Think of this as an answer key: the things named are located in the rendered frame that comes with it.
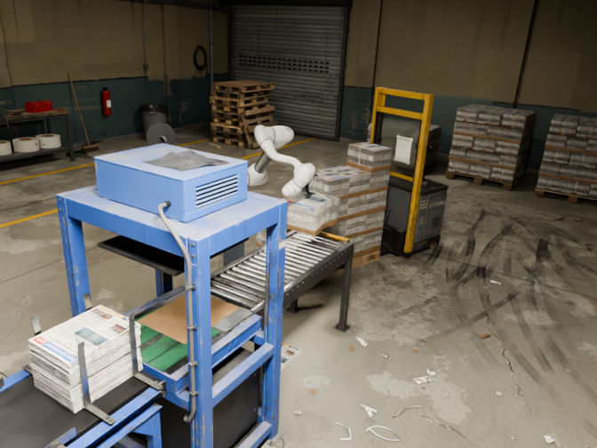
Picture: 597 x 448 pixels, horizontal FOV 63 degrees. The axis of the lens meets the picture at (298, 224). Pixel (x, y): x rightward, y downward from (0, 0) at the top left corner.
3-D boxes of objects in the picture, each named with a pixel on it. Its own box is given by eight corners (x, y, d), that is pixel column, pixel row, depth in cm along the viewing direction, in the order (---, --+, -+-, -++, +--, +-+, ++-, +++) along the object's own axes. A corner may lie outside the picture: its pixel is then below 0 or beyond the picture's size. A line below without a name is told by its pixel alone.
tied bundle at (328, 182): (303, 193, 505) (304, 171, 496) (324, 188, 522) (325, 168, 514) (326, 203, 477) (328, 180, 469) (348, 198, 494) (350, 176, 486)
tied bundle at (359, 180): (323, 188, 522) (325, 168, 513) (344, 185, 539) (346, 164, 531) (348, 198, 494) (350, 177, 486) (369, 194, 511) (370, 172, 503)
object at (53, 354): (104, 348, 251) (99, 303, 242) (145, 369, 237) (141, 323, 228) (34, 388, 221) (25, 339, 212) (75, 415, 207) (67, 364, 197)
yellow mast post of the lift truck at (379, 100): (360, 231, 611) (375, 87, 547) (365, 230, 616) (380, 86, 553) (365, 234, 604) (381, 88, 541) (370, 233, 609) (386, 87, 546)
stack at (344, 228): (254, 278, 500) (256, 202, 470) (338, 253, 569) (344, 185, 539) (276, 294, 472) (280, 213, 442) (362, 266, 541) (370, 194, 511)
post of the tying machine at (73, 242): (99, 427, 306) (69, 190, 250) (107, 433, 302) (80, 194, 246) (86, 436, 299) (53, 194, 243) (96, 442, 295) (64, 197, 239)
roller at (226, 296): (203, 288, 324) (202, 282, 322) (260, 310, 302) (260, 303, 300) (198, 291, 320) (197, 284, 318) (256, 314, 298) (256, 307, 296)
